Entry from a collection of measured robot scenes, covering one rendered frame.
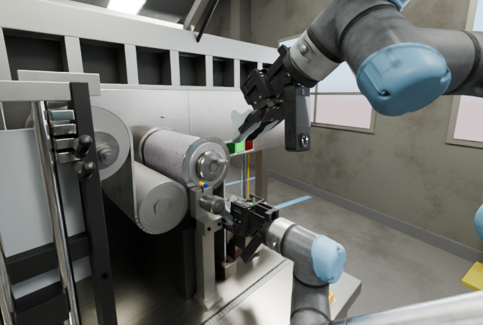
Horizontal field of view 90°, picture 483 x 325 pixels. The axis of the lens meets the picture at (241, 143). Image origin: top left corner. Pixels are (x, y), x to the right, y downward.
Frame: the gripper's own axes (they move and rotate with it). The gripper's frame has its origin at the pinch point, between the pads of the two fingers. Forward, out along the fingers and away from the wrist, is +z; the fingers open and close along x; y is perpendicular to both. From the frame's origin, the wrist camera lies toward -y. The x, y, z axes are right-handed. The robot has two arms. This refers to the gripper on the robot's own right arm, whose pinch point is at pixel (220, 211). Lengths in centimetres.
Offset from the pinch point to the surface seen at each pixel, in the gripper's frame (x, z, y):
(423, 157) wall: -241, -10, -26
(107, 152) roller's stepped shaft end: 31.1, -13.4, 25.2
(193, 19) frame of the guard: -12, 28, 60
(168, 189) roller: 16.7, -2.4, 12.3
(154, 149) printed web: 11.9, 14.2, 18.2
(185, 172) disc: 12.7, -3.2, 15.7
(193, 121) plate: -11.5, 30.0, 22.9
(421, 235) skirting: -238, -18, -104
